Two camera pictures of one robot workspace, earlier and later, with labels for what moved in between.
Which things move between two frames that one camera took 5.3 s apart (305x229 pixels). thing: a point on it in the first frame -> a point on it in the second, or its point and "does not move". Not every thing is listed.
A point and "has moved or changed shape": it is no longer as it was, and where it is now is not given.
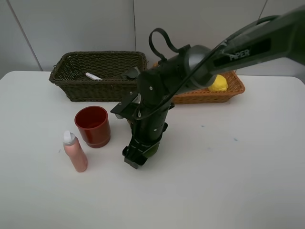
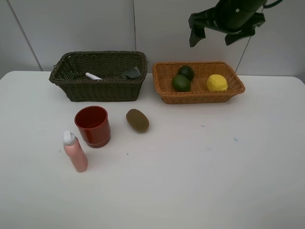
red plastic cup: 93,122 does not move
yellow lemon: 220,84 does not move
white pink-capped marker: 92,76 does not move
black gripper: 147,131 -> 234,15
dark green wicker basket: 96,76 does not move
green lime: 151,151 has moved or changed shape
